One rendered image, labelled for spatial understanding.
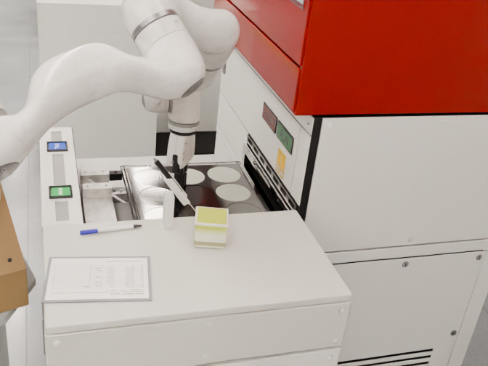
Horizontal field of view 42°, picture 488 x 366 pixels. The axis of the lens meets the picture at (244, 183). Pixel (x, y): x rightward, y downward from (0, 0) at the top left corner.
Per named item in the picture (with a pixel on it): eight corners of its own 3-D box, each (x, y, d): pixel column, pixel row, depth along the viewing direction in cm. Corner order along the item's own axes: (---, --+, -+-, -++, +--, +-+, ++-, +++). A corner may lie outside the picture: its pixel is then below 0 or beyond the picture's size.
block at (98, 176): (107, 177, 184) (107, 168, 182) (109, 182, 181) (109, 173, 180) (79, 178, 182) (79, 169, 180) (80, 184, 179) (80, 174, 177)
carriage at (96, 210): (107, 184, 186) (107, 176, 185) (122, 256, 156) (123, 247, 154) (79, 186, 184) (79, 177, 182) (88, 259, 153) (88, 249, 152)
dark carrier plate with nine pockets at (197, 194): (238, 165, 196) (238, 163, 196) (273, 225, 168) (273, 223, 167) (126, 169, 186) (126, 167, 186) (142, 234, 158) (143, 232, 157)
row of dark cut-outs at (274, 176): (248, 141, 200) (249, 133, 199) (296, 213, 164) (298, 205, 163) (246, 141, 200) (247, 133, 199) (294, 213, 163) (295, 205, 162)
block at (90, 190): (110, 190, 177) (110, 181, 176) (112, 197, 174) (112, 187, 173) (81, 192, 175) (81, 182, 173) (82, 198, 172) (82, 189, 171)
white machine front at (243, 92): (222, 129, 237) (232, 23, 218) (298, 255, 169) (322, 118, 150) (214, 129, 236) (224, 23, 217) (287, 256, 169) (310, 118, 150)
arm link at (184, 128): (176, 110, 175) (176, 119, 177) (163, 120, 168) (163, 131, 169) (204, 115, 174) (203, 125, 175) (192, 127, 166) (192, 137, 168)
